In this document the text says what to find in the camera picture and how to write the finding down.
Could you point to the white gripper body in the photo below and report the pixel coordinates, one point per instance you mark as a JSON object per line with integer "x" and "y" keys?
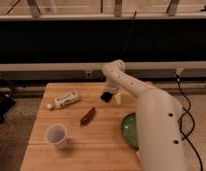
{"x": 111, "y": 87}

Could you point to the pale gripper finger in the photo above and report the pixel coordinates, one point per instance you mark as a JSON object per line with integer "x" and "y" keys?
{"x": 118, "y": 98}

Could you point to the black rectangular eraser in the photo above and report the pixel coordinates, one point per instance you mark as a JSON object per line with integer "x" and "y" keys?
{"x": 106, "y": 97}

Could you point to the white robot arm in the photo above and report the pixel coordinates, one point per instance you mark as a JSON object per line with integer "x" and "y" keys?
{"x": 158, "y": 134}

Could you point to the green round plate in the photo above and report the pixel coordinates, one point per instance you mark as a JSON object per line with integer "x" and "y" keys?
{"x": 128, "y": 130}

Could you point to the white plastic bottle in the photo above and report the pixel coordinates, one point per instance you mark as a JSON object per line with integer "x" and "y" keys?
{"x": 64, "y": 100}

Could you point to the brown red marker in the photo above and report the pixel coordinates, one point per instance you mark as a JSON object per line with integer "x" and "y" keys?
{"x": 88, "y": 117}

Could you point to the black object at left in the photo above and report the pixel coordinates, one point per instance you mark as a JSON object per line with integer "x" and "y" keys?
{"x": 6, "y": 100}

